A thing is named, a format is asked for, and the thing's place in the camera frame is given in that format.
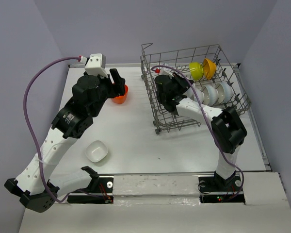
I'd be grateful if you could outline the metal front rail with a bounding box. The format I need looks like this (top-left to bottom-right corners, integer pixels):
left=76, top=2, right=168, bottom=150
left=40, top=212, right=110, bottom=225
left=98, top=171, right=214, bottom=176

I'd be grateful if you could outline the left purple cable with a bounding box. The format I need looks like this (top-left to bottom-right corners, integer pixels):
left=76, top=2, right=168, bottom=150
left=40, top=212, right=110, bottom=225
left=23, top=56, right=88, bottom=203

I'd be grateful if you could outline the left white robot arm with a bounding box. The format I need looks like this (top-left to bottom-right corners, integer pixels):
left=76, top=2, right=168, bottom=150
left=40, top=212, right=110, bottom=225
left=4, top=68, right=126, bottom=213

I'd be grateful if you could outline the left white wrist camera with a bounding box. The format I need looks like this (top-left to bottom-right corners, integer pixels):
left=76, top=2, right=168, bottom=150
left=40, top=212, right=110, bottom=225
left=85, top=53, right=108, bottom=78

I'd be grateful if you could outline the purple cable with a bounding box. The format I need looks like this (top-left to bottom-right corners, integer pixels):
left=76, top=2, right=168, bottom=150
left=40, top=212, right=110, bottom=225
left=23, top=56, right=88, bottom=203
left=150, top=64, right=244, bottom=201

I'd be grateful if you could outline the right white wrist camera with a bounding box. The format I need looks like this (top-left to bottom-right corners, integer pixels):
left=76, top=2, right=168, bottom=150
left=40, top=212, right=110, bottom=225
left=152, top=67, right=173, bottom=77

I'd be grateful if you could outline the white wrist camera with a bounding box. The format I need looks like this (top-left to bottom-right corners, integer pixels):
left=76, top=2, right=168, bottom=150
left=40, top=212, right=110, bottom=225
left=152, top=67, right=173, bottom=77
left=85, top=53, right=108, bottom=78

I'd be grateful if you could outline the white round bowl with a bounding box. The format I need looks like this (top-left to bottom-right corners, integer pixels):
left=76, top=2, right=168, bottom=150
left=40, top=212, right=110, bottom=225
left=186, top=83, right=205, bottom=104
left=215, top=82, right=233, bottom=104
left=201, top=85, right=218, bottom=106

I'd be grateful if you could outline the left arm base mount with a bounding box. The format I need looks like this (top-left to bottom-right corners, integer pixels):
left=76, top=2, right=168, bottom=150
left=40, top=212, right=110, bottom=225
left=67, top=166, right=114, bottom=204

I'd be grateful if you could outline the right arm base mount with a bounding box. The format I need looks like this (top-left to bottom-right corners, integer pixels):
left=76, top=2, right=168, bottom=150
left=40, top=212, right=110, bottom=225
left=197, top=172, right=245, bottom=203

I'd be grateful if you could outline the yellow round bowl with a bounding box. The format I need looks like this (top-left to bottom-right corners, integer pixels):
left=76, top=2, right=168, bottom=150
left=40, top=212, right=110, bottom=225
left=202, top=58, right=216, bottom=80

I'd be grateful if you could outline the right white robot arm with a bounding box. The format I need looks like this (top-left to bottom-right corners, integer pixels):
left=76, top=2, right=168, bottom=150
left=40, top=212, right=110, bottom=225
left=154, top=73, right=247, bottom=190

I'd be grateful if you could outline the orange square bowl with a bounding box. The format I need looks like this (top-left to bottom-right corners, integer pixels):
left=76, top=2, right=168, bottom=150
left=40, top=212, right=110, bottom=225
left=112, top=85, right=129, bottom=104

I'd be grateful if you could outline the green round bowl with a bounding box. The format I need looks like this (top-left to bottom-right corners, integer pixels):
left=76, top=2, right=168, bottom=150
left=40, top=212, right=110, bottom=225
left=189, top=62, right=204, bottom=81

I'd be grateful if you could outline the grey wire dish rack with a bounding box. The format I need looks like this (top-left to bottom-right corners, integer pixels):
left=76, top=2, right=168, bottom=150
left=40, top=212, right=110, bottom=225
left=140, top=43, right=253, bottom=134

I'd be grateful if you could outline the white square bowl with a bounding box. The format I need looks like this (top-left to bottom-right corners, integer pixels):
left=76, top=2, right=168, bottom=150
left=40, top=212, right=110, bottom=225
left=84, top=140, right=109, bottom=163

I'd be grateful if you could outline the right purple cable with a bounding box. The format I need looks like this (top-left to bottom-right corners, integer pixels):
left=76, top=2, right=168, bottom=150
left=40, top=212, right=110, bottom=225
left=150, top=64, right=244, bottom=201

